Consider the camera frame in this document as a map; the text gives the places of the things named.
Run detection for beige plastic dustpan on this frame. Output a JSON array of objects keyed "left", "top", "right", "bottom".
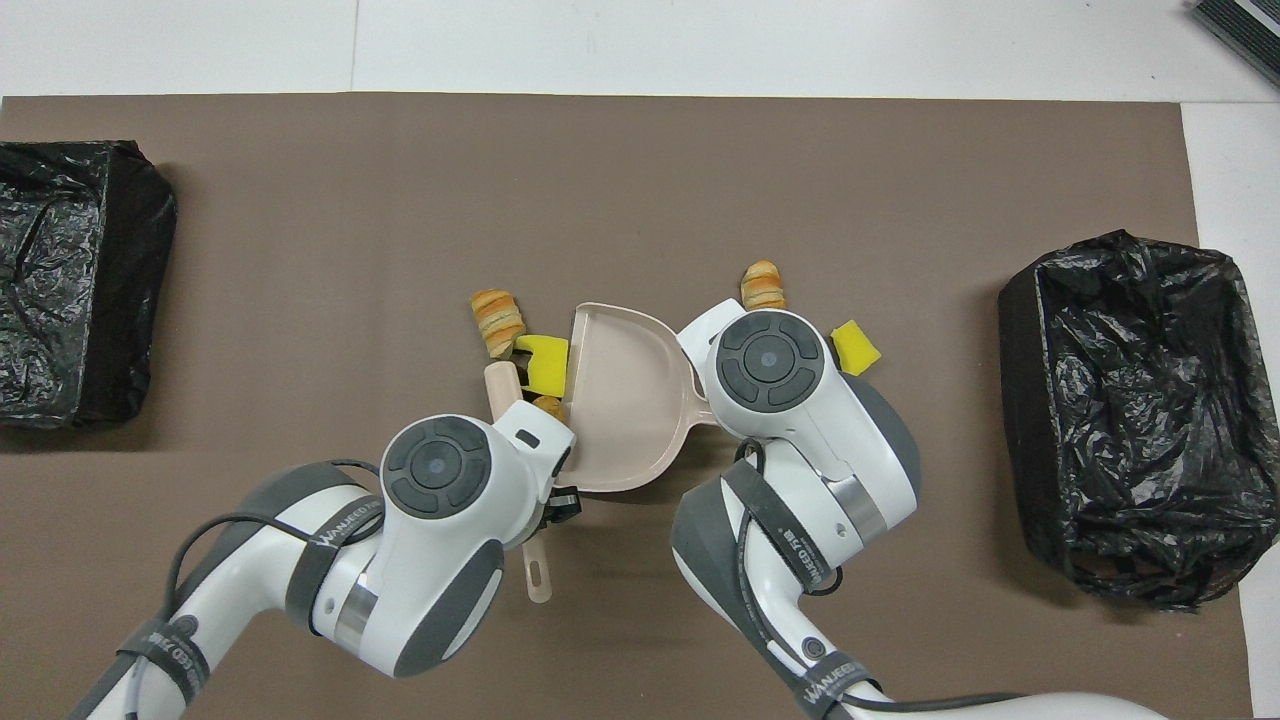
[{"left": 566, "top": 302, "right": 719, "bottom": 493}]

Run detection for large yellow sponge piece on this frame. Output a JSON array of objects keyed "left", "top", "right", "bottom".
[{"left": 514, "top": 334, "right": 569, "bottom": 396}]

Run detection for empty black bag-lined bin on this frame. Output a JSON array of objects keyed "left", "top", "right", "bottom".
[{"left": 0, "top": 140, "right": 179, "bottom": 431}]

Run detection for beige handled hand brush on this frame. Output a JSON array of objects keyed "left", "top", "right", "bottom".
[{"left": 484, "top": 362, "right": 554, "bottom": 604}]

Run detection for small yellow sponge piece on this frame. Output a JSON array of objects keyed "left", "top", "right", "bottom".
[{"left": 832, "top": 319, "right": 883, "bottom": 377}]

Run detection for short stubby croissant piece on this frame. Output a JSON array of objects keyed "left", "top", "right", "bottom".
[{"left": 740, "top": 260, "right": 786, "bottom": 311}]

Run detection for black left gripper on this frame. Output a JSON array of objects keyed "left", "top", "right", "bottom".
[{"left": 540, "top": 450, "right": 584, "bottom": 527}]

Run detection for grey ribbed device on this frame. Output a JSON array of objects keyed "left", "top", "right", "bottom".
[{"left": 1187, "top": 0, "right": 1280, "bottom": 89}]

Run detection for brown paper table mat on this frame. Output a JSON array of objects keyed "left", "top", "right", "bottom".
[{"left": 0, "top": 93, "right": 1254, "bottom": 720}]

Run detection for long flaky croissant piece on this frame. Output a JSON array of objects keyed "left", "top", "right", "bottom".
[{"left": 470, "top": 289, "right": 526, "bottom": 359}]

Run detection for black bag-lined trash bin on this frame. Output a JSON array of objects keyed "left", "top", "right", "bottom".
[{"left": 998, "top": 229, "right": 1255, "bottom": 613}]

